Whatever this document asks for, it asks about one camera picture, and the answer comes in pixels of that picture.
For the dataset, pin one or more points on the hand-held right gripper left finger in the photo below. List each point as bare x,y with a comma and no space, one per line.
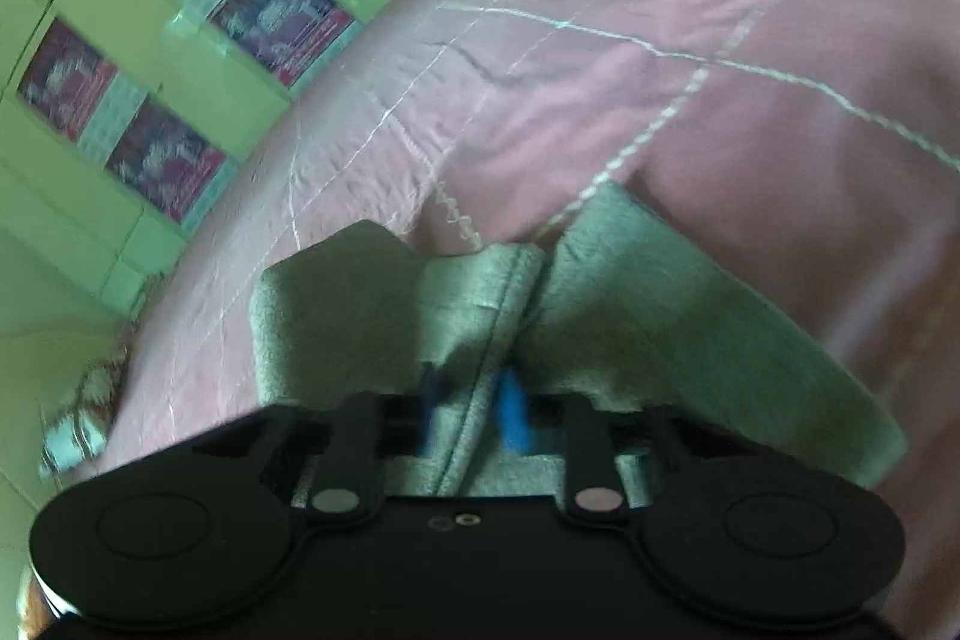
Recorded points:
435,404

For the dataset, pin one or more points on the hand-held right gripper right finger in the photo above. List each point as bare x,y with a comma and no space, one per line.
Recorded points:
512,411

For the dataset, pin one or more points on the grey pants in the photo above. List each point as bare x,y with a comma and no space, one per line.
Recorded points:
675,317

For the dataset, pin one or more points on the white patterned pillow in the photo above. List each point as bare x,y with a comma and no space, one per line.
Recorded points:
79,407

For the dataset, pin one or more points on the dark pink printed poster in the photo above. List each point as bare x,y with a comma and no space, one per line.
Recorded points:
165,160
281,29
64,78

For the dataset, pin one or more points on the pink quilted bed cover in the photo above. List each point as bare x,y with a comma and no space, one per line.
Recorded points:
675,85

